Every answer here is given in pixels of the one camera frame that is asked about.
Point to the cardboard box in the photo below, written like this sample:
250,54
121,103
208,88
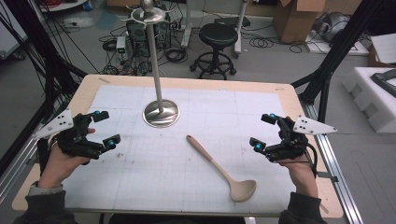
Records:
295,21

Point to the black computer tower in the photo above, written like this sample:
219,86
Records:
138,31

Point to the white foam block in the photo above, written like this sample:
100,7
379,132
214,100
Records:
364,96

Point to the aluminium rail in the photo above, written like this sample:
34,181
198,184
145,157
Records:
339,174
15,174

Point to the person's right hand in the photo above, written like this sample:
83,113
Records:
302,177

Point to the grey rounded device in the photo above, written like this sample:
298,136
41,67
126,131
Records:
334,26

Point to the white box with green light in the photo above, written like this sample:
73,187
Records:
120,45

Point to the white grid mat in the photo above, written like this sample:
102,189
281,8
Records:
174,174

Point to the metal stand with hooks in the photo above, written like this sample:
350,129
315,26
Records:
161,113

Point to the person's left hand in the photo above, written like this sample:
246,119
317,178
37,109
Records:
57,168

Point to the black curved part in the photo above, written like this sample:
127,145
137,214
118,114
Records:
384,81

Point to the white stand leg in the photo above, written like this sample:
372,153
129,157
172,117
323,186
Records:
186,25
240,28

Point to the beige ladle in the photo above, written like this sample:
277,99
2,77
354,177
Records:
241,188

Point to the black metal frame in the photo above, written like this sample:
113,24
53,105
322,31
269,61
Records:
339,46
46,68

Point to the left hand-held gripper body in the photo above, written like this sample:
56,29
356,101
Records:
77,137

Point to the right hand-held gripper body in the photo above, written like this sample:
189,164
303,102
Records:
291,143

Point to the black round stool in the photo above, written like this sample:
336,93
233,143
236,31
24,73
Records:
218,34

